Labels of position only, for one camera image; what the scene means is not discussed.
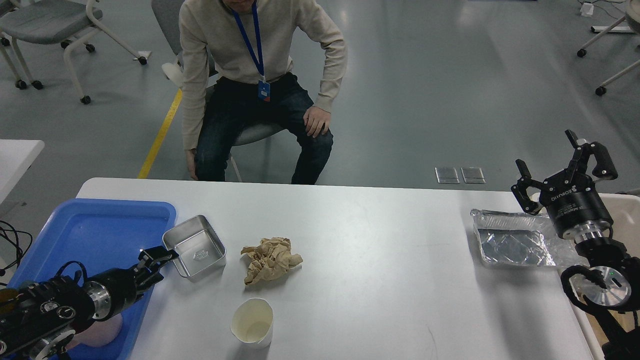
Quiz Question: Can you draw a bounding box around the square metal tin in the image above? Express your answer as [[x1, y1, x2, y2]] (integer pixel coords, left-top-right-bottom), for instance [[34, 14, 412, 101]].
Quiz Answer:
[[162, 214, 227, 281]]

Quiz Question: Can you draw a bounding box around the grey office chair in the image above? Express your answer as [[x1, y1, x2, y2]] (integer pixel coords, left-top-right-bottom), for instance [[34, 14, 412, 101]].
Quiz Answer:
[[151, 0, 286, 182]]

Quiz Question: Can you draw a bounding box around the pink mug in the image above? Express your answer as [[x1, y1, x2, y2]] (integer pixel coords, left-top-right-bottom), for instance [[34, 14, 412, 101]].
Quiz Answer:
[[66, 314, 123, 350]]

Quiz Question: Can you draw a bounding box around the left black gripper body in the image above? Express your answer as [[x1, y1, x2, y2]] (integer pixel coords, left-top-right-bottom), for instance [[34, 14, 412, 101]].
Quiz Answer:
[[82, 268, 143, 322]]

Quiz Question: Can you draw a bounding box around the black cable bundle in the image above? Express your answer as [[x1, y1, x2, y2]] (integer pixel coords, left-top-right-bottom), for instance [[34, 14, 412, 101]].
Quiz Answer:
[[0, 220, 34, 278]]

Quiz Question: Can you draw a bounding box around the left floor outlet plate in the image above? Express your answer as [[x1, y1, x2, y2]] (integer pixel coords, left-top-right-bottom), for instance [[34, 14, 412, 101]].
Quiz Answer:
[[434, 166, 460, 185]]

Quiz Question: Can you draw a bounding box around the right floor outlet plate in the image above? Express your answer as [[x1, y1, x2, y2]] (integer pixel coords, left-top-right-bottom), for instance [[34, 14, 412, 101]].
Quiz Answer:
[[461, 166, 486, 185]]

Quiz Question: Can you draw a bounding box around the aluminium foil tray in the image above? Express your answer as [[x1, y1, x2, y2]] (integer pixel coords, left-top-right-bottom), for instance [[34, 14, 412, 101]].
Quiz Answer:
[[470, 208, 588, 269]]

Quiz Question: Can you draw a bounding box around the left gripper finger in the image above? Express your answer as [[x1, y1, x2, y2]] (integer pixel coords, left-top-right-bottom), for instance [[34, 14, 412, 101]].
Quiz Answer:
[[137, 246, 179, 273], [134, 268, 164, 293]]

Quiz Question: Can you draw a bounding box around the white paper cup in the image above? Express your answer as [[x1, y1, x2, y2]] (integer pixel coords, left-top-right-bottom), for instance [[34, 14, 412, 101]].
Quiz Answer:
[[230, 297, 274, 349]]

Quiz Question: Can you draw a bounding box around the dark blue home mug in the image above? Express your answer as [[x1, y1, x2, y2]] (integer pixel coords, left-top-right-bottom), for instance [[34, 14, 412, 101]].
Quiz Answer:
[[0, 288, 22, 319]]

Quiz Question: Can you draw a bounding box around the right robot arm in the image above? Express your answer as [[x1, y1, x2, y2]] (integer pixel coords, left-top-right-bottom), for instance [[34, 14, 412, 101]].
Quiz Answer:
[[511, 129, 640, 360]]

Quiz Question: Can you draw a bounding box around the beige plastic bin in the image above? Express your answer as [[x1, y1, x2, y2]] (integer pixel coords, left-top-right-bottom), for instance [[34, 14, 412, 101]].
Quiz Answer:
[[560, 194, 639, 360]]

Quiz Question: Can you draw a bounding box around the blue plastic tray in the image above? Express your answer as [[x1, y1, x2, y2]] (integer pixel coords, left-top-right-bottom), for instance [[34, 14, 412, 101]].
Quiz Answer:
[[7, 198, 177, 360]]

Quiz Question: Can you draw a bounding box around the seated person beige sweater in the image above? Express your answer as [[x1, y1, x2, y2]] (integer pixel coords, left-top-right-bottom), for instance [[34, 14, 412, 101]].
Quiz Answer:
[[178, 0, 348, 185]]

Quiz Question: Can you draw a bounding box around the floor outlet plate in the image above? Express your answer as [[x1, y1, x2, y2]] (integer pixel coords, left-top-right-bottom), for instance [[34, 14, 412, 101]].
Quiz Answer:
[[434, 166, 460, 185], [461, 166, 486, 185]]

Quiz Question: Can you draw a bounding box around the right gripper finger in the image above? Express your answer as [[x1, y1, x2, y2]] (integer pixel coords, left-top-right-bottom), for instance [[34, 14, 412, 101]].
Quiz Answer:
[[565, 130, 619, 185], [511, 159, 552, 216]]

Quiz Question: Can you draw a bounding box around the white rolling stand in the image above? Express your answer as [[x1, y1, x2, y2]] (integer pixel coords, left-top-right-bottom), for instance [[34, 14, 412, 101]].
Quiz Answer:
[[575, 0, 640, 96]]

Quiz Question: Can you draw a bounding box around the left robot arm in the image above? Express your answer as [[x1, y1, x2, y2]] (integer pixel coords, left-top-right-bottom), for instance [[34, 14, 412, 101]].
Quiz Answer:
[[0, 246, 179, 360]]

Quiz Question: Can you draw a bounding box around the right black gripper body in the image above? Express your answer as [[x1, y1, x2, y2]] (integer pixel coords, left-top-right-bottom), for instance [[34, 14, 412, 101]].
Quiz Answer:
[[544, 171, 614, 239]]

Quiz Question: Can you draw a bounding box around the white side table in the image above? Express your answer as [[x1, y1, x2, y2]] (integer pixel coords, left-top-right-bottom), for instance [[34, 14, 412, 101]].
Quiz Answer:
[[0, 139, 45, 202]]

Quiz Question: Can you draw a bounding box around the crumpled brown paper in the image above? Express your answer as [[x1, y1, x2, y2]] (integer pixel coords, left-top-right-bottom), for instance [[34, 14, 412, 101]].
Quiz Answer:
[[240, 237, 303, 286]]

